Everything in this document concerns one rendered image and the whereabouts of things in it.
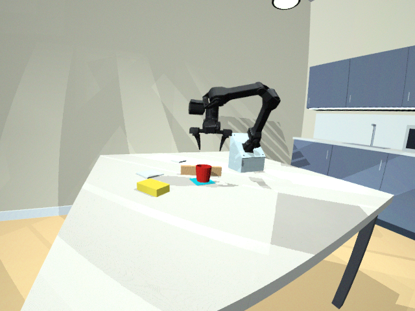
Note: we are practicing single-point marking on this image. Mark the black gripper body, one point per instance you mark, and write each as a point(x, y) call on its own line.
point(197, 130)

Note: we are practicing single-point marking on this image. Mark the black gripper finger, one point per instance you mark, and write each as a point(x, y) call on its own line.
point(222, 141)
point(198, 140)

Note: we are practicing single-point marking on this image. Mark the yellow rectangular block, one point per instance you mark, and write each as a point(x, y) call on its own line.
point(153, 187)

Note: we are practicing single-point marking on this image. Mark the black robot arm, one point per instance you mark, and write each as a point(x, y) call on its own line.
point(218, 96)

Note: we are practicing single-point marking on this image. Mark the tan wooden flat bar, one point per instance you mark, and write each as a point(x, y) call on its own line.
point(190, 170)

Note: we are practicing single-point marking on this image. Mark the red cup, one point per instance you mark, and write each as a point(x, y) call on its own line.
point(203, 173)

